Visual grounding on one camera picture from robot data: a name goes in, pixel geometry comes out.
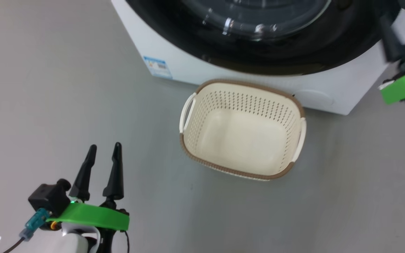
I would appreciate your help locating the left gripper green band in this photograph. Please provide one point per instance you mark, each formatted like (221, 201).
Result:
(90, 216)

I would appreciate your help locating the round drain filter cover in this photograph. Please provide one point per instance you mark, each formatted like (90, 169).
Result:
(313, 99)

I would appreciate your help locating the cream perforated laundry basket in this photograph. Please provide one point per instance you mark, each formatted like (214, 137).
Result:
(244, 140)

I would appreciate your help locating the blue white energy label sticker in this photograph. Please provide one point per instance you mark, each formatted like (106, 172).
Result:
(157, 67)

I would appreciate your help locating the white front-load washing machine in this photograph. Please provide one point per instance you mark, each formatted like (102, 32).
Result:
(346, 88)

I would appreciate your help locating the black glass washing machine door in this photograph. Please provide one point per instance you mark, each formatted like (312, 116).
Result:
(346, 45)

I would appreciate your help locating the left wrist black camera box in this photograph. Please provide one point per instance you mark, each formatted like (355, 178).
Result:
(49, 198)

